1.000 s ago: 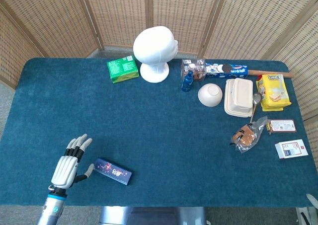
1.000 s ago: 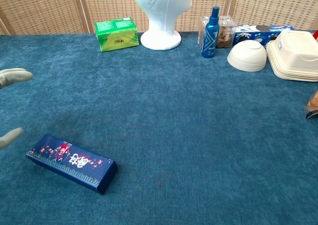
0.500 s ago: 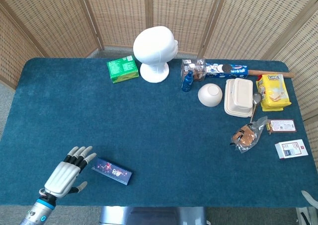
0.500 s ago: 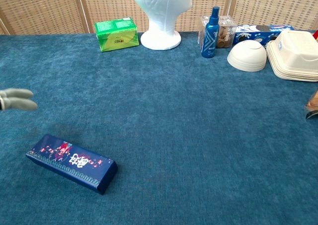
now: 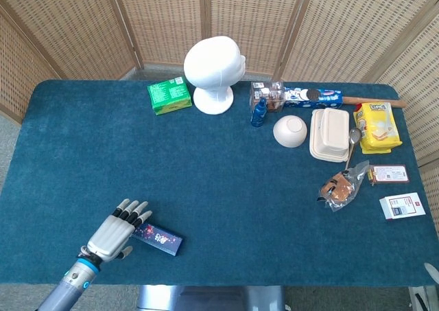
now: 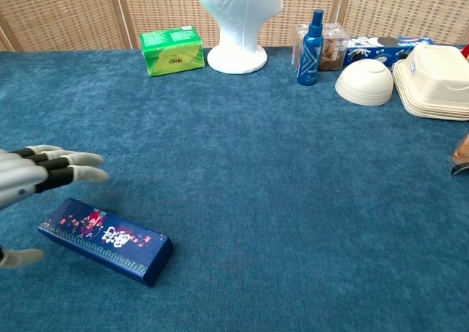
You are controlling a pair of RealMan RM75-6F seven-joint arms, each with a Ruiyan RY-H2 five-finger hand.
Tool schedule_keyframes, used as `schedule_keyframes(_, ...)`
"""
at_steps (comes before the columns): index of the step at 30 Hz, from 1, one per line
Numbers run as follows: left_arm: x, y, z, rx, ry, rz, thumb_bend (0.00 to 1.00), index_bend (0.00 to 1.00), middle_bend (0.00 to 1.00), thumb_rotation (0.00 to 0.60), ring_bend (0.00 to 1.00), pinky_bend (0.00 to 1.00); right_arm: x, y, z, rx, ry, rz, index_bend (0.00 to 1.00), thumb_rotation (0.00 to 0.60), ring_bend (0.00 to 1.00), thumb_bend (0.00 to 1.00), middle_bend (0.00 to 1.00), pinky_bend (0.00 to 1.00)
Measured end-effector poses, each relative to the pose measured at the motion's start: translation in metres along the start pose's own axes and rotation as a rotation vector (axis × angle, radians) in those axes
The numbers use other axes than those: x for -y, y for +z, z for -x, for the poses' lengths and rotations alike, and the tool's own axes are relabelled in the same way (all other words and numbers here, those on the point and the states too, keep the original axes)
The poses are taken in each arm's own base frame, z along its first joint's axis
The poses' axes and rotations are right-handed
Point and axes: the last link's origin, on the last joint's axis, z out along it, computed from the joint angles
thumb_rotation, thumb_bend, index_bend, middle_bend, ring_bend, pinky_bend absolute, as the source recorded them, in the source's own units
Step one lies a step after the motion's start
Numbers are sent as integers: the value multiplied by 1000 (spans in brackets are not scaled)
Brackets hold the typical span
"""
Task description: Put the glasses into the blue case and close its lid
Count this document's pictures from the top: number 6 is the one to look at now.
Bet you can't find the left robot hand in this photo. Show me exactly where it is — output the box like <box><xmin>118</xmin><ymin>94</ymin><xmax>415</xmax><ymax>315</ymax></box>
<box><xmin>0</xmin><ymin>144</ymin><xmax>110</xmax><ymax>270</ymax></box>

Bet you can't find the blue and white glasses case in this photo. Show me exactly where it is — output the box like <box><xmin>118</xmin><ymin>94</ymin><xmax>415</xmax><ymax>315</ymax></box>
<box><xmin>37</xmin><ymin>197</ymin><xmax>174</xmax><ymax>288</ymax></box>

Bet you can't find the woven bamboo folding screen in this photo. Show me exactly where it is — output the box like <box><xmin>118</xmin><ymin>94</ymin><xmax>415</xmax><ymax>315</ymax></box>
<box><xmin>0</xmin><ymin>0</ymin><xmax>469</xmax><ymax>53</ymax></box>

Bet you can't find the green cardboard box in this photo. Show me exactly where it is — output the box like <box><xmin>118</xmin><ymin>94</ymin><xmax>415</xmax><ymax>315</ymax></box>
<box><xmin>139</xmin><ymin>25</ymin><xmax>206</xmax><ymax>78</ymax></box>

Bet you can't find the white foam mannequin head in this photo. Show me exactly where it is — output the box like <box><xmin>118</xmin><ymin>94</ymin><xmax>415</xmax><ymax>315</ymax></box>
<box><xmin>191</xmin><ymin>0</ymin><xmax>285</xmax><ymax>75</ymax></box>

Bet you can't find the blue table cloth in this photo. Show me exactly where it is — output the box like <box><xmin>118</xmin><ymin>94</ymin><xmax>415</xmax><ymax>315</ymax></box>
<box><xmin>0</xmin><ymin>45</ymin><xmax>469</xmax><ymax>332</ymax></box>

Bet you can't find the blue spray bottle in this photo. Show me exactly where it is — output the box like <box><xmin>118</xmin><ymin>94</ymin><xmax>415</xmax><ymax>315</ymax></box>
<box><xmin>296</xmin><ymin>9</ymin><xmax>325</xmax><ymax>87</ymax></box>

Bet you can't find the clear plastic cookie box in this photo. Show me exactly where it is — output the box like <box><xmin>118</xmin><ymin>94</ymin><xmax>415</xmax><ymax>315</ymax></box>
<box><xmin>292</xmin><ymin>22</ymin><xmax>351</xmax><ymax>73</ymax></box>

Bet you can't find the white upturned bowl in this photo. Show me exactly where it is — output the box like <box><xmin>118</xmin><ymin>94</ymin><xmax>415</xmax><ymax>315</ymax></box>
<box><xmin>334</xmin><ymin>59</ymin><xmax>394</xmax><ymax>107</ymax></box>

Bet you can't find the blue sandwich cookie box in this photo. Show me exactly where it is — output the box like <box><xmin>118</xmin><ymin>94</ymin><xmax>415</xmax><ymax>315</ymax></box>
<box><xmin>344</xmin><ymin>35</ymin><xmax>435</xmax><ymax>69</ymax></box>

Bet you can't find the stack of white trays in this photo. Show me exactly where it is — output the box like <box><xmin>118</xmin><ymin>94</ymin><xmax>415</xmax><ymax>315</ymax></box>
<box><xmin>392</xmin><ymin>59</ymin><xmax>469</xmax><ymax>122</ymax></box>

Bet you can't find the small beige pulp lunch box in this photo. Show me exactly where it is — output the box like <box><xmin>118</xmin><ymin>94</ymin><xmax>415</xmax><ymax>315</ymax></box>
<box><xmin>402</xmin><ymin>44</ymin><xmax>469</xmax><ymax>95</ymax></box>

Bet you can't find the bread in clear bag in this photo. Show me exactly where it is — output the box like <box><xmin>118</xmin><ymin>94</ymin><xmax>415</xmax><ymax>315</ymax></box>
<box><xmin>448</xmin><ymin>132</ymin><xmax>469</xmax><ymax>177</ymax></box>

